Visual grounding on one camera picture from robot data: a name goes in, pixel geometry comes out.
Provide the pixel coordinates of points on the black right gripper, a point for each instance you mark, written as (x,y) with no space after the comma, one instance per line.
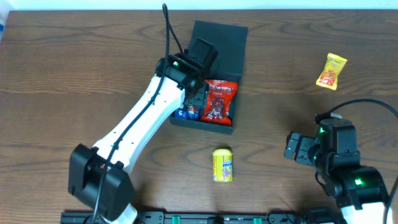
(301,147)

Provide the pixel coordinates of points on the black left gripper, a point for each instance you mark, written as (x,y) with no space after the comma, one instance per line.
(198,98)

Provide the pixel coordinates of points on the red cookie carton box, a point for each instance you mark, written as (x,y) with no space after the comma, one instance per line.
(193,113)

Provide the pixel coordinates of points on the red Hacks candy bag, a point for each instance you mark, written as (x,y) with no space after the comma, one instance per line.
(220,96)

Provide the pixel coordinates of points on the yellow Mentos gum bottle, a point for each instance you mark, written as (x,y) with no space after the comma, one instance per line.
(222,165)

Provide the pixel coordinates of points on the yellow snack packet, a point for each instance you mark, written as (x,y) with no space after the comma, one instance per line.
(333,67)

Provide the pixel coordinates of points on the blue Eclipse mints box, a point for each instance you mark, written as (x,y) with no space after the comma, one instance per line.
(181,114)

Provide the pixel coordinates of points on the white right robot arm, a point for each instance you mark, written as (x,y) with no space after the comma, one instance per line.
(359,191)

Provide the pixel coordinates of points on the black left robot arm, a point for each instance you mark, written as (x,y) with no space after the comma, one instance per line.
(99,175)

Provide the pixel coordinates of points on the dark green open box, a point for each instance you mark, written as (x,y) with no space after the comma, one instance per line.
(230,42)

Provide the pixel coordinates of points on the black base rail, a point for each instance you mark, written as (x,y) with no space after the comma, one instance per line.
(217,217)

